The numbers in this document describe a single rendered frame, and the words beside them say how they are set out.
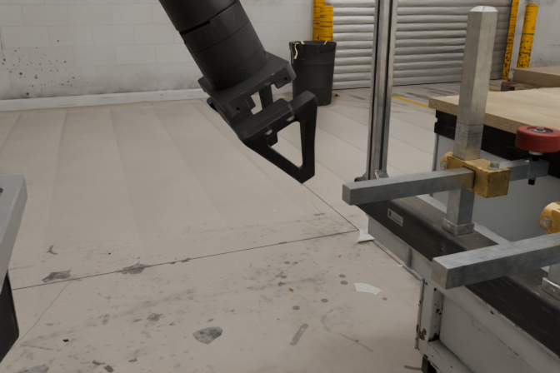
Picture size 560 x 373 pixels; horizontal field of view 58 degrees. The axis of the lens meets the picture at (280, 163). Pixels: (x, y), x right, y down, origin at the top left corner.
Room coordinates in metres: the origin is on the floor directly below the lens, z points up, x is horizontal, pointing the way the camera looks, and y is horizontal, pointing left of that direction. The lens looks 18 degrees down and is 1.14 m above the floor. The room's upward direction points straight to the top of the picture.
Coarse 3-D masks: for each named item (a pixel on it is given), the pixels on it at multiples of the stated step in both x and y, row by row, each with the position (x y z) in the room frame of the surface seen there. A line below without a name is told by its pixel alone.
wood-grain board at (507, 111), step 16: (448, 96) 1.34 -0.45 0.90; (496, 96) 1.34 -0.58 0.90; (512, 96) 1.34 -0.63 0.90; (528, 96) 1.34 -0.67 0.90; (544, 96) 1.34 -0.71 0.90; (448, 112) 1.25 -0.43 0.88; (496, 112) 1.12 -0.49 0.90; (512, 112) 1.12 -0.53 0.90; (528, 112) 1.12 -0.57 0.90; (544, 112) 1.12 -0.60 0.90; (512, 128) 1.05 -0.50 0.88
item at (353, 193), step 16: (528, 160) 0.93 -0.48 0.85; (544, 160) 0.94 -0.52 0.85; (400, 176) 0.84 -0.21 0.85; (416, 176) 0.84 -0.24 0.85; (432, 176) 0.84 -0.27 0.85; (448, 176) 0.85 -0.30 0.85; (464, 176) 0.86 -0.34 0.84; (512, 176) 0.90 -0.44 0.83; (528, 176) 0.91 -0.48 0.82; (544, 176) 0.93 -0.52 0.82; (352, 192) 0.78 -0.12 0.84; (368, 192) 0.79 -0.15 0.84; (384, 192) 0.80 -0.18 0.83; (400, 192) 0.81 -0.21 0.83; (416, 192) 0.82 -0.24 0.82; (432, 192) 0.84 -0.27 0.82
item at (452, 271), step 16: (528, 240) 0.62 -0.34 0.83; (544, 240) 0.62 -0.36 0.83; (448, 256) 0.57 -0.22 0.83; (464, 256) 0.57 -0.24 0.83; (480, 256) 0.57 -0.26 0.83; (496, 256) 0.57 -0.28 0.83; (512, 256) 0.58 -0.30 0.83; (528, 256) 0.59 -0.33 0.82; (544, 256) 0.60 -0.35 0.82; (432, 272) 0.57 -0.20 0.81; (448, 272) 0.54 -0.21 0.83; (464, 272) 0.55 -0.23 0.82; (480, 272) 0.56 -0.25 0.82; (496, 272) 0.57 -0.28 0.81; (512, 272) 0.58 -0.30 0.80; (448, 288) 0.54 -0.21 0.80
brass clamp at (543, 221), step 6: (552, 204) 0.73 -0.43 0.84; (558, 204) 0.73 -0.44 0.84; (546, 210) 0.72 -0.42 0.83; (552, 210) 0.71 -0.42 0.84; (558, 210) 0.70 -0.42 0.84; (540, 216) 0.72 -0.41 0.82; (546, 216) 0.71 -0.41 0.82; (552, 216) 0.70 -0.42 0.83; (558, 216) 0.69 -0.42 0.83; (540, 222) 0.72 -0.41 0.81; (546, 222) 0.71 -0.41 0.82; (552, 222) 0.70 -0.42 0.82; (558, 222) 0.69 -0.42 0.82; (546, 228) 0.71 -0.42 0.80; (552, 228) 0.70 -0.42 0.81; (558, 228) 0.69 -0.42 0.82
